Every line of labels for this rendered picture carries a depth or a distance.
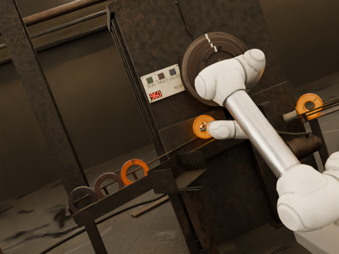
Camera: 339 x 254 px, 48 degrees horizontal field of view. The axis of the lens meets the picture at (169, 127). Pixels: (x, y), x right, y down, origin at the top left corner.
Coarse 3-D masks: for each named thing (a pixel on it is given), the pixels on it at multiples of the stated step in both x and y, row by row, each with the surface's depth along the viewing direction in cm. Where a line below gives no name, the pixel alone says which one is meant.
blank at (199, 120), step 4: (200, 116) 242; (204, 116) 243; (208, 116) 243; (196, 120) 242; (200, 120) 242; (204, 120) 243; (208, 120) 243; (196, 124) 242; (200, 124) 243; (196, 128) 242; (196, 132) 243; (200, 132) 243; (204, 132) 244; (200, 136) 243; (204, 136) 244; (208, 136) 244
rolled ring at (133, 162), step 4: (132, 160) 238; (136, 160) 238; (140, 160) 239; (124, 164) 239; (128, 164) 238; (132, 164) 238; (136, 164) 239; (140, 164) 239; (144, 164) 239; (124, 168) 237; (144, 168) 239; (148, 168) 240; (124, 172) 238; (144, 172) 241; (124, 176) 238; (124, 180) 238; (128, 180) 238
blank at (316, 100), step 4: (304, 96) 236; (308, 96) 235; (312, 96) 234; (316, 96) 233; (300, 100) 237; (304, 100) 236; (308, 100) 235; (312, 100) 234; (316, 100) 233; (320, 100) 232; (300, 104) 238; (304, 104) 239; (316, 104) 234; (320, 104) 233; (300, 108) 238; (304, 108) 238; (320, 108) 234; (300, 112) 239; (312, 112) 236; (308, 116) 238; (312, 116) 237
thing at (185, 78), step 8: (216, 32) 239; (200, 40) 238; (240, 40) 242; (192, 48) 238; (184, 56) 237; (184, 64) 237; (184, 72) 238; (184, 80) 238; (192, 88) 239; (200, 96) 240; (208, 104) 241; (216, 104) 242
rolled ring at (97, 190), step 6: (102, 174) 237; (108, 174) 236; (114, 174) 237; (96, 180) 236; (102, 180) 236; (120, 180) 237; (96, 186) 235; (120, 186) 238; (96, 192) 236; (102, 198) 236
